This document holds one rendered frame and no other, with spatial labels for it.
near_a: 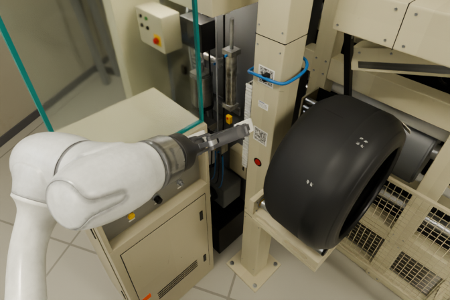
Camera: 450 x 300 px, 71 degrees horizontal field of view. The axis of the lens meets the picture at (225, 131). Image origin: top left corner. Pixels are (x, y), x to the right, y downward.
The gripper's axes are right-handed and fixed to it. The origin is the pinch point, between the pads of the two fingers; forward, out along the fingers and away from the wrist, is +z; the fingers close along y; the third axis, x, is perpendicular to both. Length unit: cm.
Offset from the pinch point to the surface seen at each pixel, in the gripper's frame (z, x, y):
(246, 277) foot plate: 95, -108, -83
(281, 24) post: 37.6, 24.7, 7.2
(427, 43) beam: 55, 5, 43
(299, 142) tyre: 35.8, -13.2, 2.9
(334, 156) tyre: 34.2, -19.3, 13.1
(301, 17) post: 43, 25, 12
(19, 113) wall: 100, 57, -302
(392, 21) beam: 56, 15, 36
